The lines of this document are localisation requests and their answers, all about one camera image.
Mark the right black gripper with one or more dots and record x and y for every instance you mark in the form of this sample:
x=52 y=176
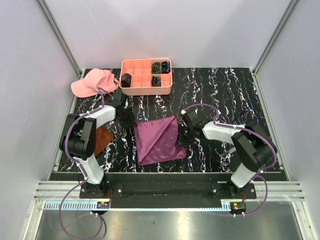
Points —
x=180 y=140

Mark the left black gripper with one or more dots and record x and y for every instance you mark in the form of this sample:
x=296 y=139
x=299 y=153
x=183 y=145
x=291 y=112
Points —
x=131 y=121

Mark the purple cloth napkin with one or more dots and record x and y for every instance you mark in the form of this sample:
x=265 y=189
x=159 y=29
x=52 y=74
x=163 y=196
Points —
x=156 y=141

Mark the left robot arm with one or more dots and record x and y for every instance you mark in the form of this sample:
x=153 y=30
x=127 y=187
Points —
x=78 y=140

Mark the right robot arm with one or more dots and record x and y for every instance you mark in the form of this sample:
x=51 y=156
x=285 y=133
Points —
x=255 y=149

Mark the brown cloth napkin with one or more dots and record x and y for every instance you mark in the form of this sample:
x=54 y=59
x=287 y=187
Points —
x=103 y=138

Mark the dark rolled sock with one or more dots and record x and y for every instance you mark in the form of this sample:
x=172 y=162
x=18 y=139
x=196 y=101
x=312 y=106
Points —
x=126 y=80

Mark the pink baseball cap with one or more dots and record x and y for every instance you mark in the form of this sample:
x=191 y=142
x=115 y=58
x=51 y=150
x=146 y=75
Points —
x=94 y=80

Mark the pink divided organizer box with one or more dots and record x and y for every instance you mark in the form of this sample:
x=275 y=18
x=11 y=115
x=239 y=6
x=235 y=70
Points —
x=150 y=76

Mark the silver knife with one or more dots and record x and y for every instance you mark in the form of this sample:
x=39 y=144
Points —
x=230 y=151

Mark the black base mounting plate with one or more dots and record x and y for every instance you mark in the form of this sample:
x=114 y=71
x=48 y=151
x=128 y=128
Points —
x=168 y=191

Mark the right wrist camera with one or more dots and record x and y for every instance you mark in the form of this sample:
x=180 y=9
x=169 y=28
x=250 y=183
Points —
x=192 y=120

